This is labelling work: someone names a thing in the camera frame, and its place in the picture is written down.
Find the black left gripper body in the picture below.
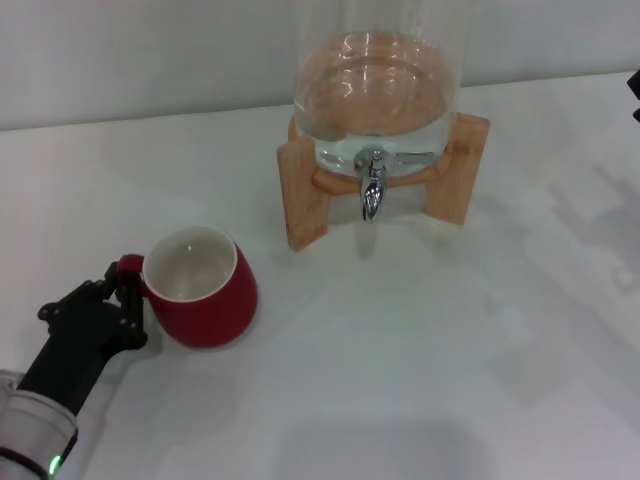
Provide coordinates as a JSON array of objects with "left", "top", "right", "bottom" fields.
[{"left": 16, "top": 299, "right": 124, "bottom": 417}]

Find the red cup with white inside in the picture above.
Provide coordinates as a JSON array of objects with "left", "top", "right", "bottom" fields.
[{"left": 118, "top": 225, "right": 260, "bottom": 350}]

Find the chrome faucet with lever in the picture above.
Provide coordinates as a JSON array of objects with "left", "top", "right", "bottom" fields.
[{"left": 352, "top": 146, "right": 437, "bottom": 223}]

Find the wooden dispenser stand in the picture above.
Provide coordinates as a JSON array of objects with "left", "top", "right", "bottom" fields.
[{"left": 276, "top": 112, "right": 491, "bottom": 253}]

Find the clear glass water dispenser jar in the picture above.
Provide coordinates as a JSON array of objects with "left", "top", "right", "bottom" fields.
[{"left": 291, "top": 0, "right": 464, "bottom": 179}]

